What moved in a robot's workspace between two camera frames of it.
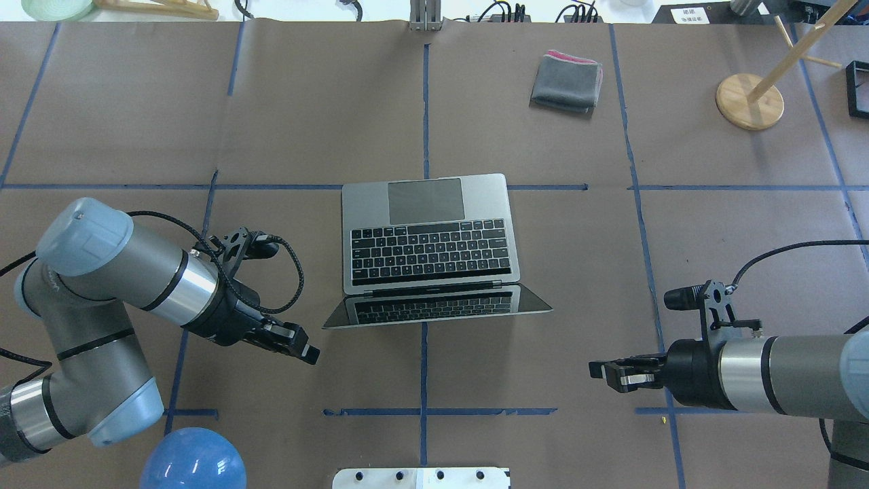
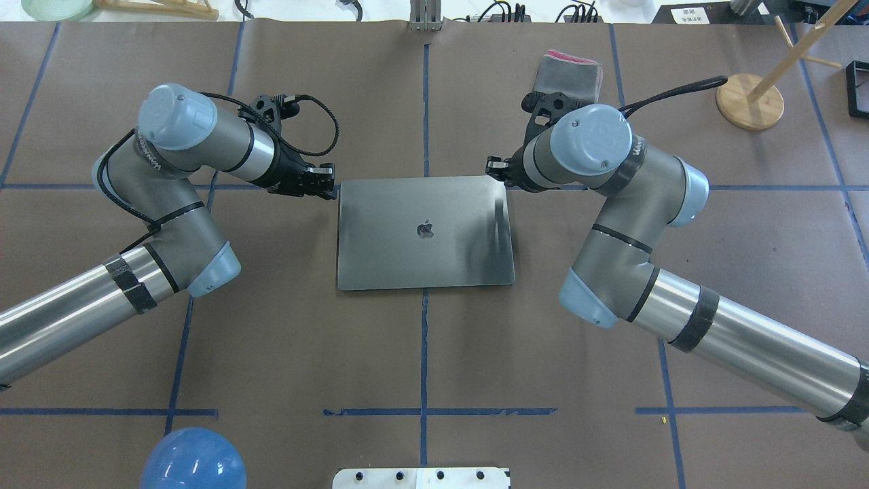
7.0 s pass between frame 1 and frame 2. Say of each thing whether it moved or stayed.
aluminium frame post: stayed
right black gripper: moved
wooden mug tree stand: stayed
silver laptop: moved
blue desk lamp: stayed
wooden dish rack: stayed
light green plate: stayed
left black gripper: moved
